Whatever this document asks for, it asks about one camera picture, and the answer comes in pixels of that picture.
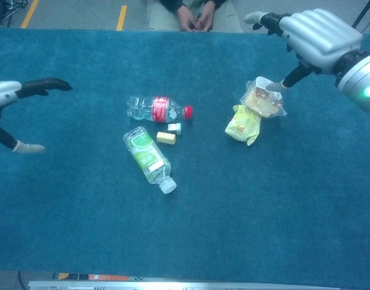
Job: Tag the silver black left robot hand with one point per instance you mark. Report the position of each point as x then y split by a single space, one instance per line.
3 90

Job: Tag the sandwich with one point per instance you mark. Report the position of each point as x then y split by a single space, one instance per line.
263 102

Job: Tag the clear bottle red label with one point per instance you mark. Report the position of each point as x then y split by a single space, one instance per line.
142 108

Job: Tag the orange black floor object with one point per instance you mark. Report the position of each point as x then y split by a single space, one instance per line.
106 277

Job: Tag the clear bottle green label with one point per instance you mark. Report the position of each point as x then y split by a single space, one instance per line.
145 154

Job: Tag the yellow snack bag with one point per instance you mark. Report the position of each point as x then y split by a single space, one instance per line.
242 127

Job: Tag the teal table cloth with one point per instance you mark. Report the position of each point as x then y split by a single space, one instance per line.
82 226

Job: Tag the yellow floor tape strip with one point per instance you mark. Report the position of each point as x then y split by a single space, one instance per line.
121 18
30 13

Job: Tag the small yellow block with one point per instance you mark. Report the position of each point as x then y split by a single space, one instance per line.
166 138

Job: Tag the aluminium rail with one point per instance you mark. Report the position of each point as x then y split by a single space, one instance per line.
173 285

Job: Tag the small teal white block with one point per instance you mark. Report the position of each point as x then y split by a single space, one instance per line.
176 128

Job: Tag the black tripod stand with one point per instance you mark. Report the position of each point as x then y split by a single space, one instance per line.
364 10

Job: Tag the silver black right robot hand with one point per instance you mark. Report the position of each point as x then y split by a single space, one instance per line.
318 36

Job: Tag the person in beige trousers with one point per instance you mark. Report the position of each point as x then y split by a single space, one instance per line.
164 18

